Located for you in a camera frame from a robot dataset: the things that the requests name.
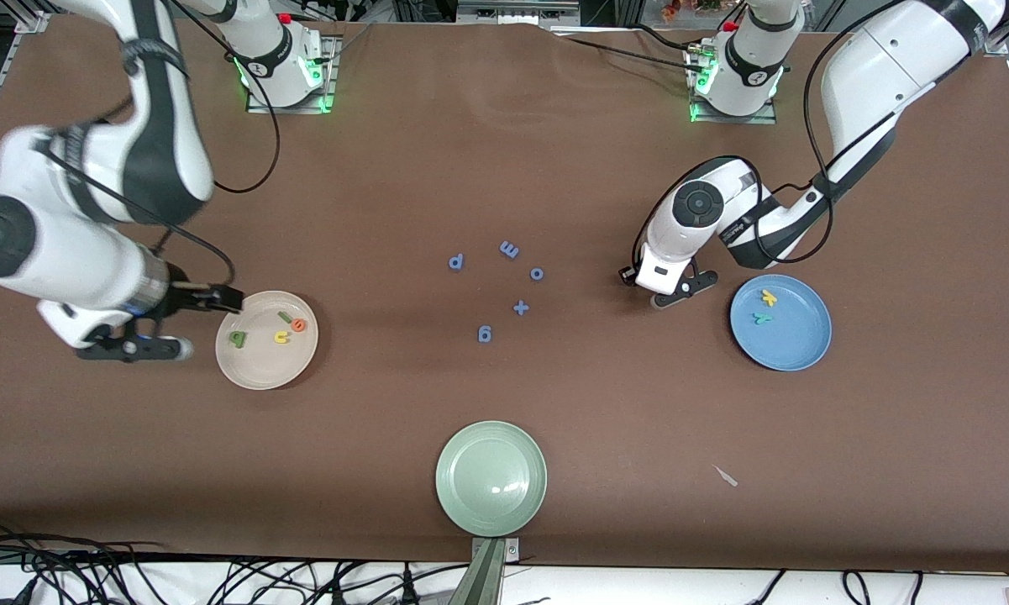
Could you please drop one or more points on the aluminium frame rail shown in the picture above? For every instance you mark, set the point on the aluminium frame rail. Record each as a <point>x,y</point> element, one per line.
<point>25,21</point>
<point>995,46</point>

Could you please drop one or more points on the brown table cover sheet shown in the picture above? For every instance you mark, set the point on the brown table cover sheet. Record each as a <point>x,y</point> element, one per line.
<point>504,168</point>

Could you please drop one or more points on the green round plate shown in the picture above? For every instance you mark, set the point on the green round plate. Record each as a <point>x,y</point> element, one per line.
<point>491,479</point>

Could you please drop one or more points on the green foam letter p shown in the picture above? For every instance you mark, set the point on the green foam letter p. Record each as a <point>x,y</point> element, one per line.
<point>237,340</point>

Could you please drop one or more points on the blue foam plus sign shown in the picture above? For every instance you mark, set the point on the blue foam plus sign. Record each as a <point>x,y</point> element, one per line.
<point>521,307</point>

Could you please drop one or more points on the yellow foam letter k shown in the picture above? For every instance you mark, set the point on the yellow foam letter k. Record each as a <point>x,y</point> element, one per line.
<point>769,297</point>

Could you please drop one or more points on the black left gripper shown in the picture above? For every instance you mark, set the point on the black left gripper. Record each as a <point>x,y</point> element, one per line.
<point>628,280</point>

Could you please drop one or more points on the grey metal camera stand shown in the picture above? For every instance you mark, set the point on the grey metal camera stand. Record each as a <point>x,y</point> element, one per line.
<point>479,580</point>

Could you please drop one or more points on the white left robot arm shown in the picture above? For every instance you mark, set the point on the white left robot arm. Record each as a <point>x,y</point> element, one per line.
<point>874,67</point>

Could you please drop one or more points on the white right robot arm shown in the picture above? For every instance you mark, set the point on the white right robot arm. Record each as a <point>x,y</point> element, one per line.
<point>67,252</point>

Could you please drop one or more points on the orange red background object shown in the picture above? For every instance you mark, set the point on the orange red background object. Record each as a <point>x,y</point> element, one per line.
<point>689,7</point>

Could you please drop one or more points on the blue foam letter m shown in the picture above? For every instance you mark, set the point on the blue foam letter m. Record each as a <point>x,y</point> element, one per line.
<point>509,249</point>

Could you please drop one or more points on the white tape scrap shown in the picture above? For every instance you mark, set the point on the white tape scrap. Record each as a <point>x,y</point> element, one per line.
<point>725,476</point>

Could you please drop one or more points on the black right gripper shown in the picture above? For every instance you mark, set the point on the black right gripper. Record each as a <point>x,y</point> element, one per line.
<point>186,300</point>

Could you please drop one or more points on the blue round plate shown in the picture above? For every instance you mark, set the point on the blue round plate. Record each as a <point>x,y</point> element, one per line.
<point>794,340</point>

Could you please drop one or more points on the black background equipment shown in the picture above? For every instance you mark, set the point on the black background equipment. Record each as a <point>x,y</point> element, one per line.
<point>512,8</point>

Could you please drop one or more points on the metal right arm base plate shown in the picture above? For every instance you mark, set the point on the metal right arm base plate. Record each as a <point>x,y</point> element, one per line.
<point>260,107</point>

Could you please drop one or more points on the beige round plate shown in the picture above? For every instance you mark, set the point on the beige round plate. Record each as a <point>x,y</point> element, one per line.
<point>260,365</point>

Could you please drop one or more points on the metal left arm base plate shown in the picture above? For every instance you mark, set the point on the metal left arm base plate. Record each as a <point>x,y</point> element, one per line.
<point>764,119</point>

